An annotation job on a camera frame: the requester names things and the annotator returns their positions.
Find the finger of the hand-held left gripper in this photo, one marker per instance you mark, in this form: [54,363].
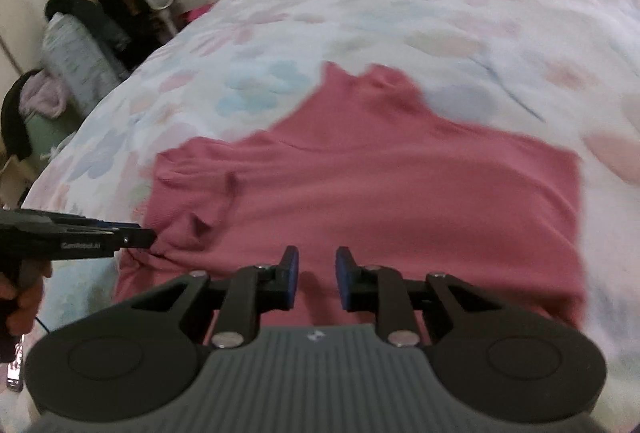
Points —
[136,240]
[107,223]

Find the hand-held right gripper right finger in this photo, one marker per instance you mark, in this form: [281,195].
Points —
[344,280]

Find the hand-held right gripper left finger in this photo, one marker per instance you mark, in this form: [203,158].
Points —
[290,280]

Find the pink turtleneck sweater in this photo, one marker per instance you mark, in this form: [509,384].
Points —
[400,193]

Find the person's left hand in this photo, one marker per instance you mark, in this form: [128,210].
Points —
[27,308]

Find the green cloth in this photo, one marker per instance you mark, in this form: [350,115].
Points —
[50,133]

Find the dark cloth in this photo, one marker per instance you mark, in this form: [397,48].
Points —
[15,118]

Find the small metal clip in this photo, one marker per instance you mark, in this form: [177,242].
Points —
[15,368]

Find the purple plush cloth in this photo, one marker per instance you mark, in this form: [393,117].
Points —
[42,93]

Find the pale blue patterned storage bag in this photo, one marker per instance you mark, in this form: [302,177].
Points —
[75,58]

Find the magenta cloth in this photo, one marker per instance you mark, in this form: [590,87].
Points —
[201,12]

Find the floral white blanket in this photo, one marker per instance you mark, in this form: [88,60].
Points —
[400,13]

